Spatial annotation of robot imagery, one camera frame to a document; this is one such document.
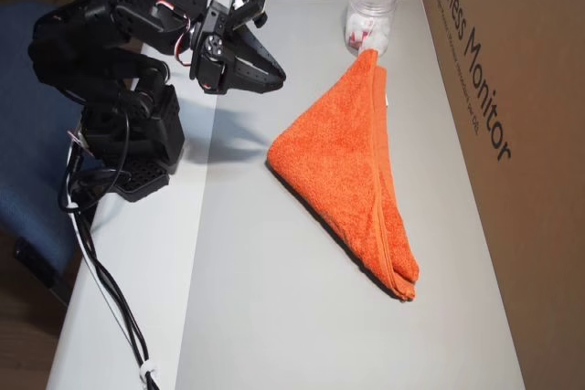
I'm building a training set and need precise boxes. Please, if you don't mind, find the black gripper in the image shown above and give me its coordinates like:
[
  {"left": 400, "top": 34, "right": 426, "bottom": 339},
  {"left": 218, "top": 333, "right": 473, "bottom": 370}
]
[{"left": 189, "top": 4, "right": 287, "bottom": 95}]

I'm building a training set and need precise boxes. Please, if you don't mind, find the orange terry towel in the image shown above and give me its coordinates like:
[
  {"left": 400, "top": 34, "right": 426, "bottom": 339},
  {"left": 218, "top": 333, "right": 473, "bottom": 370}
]
[{"left": 266, "top": 47, "right": 421, "bottom": 303}]

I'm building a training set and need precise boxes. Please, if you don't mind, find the black perforated base clamp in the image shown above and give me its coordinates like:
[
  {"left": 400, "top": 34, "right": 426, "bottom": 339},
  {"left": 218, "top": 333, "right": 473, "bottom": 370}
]
[{"left": 113, "top": 156, "right": 171, "bottom": 203}]

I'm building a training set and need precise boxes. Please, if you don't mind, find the blue office chair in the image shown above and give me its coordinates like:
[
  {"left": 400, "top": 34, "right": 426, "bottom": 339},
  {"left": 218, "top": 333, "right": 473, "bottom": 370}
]
[{"left": 0, "top": 0, "right": 106, "bottom": 304}]

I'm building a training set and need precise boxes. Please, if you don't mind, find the grey table mat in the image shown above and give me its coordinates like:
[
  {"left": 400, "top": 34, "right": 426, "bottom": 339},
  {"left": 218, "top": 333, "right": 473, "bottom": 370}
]
[{"left": 175, "top": 0, "right": 527, "bottom": 390}]

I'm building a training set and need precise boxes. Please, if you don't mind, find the brown cardboard monitor box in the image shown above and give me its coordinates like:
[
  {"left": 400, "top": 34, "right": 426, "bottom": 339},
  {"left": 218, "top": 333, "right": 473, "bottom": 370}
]
[{"left": 420, "top": 0, "right": 585, "bottom": 390}]

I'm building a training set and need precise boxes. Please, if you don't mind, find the white cable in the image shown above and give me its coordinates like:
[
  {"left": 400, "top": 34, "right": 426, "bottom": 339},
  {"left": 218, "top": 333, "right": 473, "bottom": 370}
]
[{"left": 66, "top": 142, "right": 147, "bottom": 368}]

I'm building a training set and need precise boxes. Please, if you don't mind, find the black cable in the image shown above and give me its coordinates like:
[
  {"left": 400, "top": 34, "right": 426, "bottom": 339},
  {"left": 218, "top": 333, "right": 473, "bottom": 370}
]
[
  {"left": 58, "top": 111, "right": 156, "bottom": 390},
  {"left": 75, "top": 0, "right": 239, "bottom": 390}
]

